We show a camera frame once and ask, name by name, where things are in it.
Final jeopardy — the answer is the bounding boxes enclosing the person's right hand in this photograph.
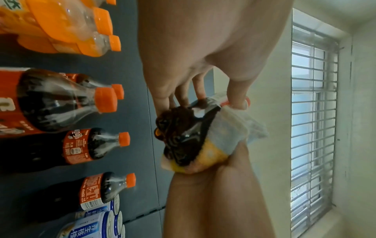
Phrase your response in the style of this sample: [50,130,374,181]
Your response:
[169,141,260,187]

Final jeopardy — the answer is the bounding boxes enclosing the person's left hand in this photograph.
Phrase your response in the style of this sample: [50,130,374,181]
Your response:
[137,0,295,110]

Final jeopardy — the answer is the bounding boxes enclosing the yellow and white cleaning cloth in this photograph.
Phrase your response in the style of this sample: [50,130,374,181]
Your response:
[161,105,269,174]

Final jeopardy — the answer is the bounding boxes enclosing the cola bottle with orange cap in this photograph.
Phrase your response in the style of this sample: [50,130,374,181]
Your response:
[155,91,252,168]

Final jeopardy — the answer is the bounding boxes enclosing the person's right forearm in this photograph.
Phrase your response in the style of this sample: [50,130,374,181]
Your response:
[162,183,277,238]

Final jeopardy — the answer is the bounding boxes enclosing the window with metal grille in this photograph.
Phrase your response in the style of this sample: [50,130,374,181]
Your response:
[290,20,342,231]

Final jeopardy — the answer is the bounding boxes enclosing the orange soda bottle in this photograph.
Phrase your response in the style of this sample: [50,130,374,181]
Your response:
[17,32,122,58]
[79,0,117,7]
[0,0,114,45]

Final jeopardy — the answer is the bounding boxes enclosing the large cola bottle orange label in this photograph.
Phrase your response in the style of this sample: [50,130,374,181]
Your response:
[0,67,118,138]
[60,72,125,100]

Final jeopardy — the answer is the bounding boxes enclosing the small cola bottle orange label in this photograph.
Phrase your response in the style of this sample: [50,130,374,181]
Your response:
[0,172,136,224]
[0,127,131,173]

